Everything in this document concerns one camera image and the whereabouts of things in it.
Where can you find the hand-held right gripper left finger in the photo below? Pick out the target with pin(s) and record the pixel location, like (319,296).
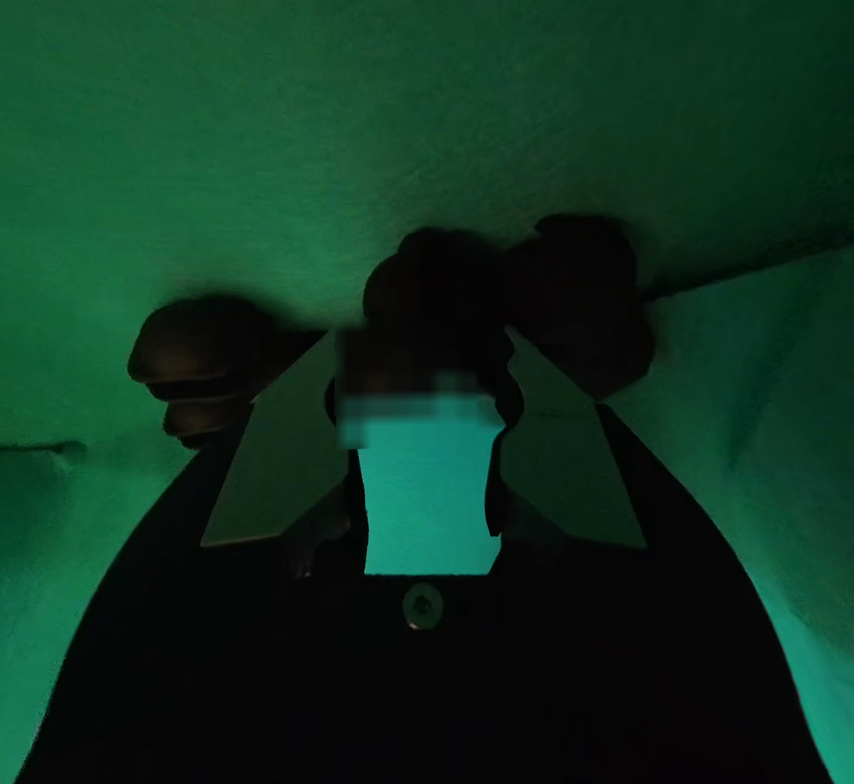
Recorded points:
(287,457)

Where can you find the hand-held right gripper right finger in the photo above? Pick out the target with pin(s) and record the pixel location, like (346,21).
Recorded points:
(567,470)

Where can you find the person's left hand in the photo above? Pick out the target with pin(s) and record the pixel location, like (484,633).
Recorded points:
(193,357)

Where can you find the dark rounded object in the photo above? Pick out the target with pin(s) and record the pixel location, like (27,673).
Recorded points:
(580,303)

